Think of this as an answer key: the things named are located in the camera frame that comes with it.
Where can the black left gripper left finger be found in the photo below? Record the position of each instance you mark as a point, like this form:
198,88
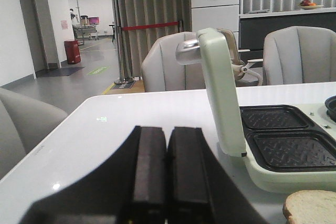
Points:
128,187

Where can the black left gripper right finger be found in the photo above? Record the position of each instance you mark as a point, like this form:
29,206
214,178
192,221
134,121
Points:
199,189

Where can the bread slice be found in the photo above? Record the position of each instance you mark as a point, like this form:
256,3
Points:
310,206

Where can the green sandwich maker lid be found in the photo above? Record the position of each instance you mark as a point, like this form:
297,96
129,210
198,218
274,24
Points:
210,48

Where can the green breakfast maker base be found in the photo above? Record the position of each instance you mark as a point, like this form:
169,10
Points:
285,148

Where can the red belt stanchion barrier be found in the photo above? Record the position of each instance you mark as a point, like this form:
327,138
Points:
124,74

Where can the left grey armchair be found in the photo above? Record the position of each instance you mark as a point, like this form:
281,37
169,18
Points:
162,72

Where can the grey armchair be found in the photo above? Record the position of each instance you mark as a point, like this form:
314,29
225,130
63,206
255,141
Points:
299,54
162,72

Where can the beige office chair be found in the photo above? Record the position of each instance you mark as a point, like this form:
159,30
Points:
244,74

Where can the grey chair at table side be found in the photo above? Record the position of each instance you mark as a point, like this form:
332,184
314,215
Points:
25,122

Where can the red trash bin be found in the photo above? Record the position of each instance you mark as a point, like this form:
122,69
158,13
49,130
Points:
72,51

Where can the black frying pan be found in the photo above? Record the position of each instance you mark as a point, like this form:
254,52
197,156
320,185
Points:
330,104

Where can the right grey armchair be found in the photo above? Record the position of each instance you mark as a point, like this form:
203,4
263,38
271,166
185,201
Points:
299,54

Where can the white refrigerator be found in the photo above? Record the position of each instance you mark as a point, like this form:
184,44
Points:
215,14

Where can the fruit plate on counter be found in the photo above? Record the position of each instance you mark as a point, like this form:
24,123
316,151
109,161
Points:
308,5

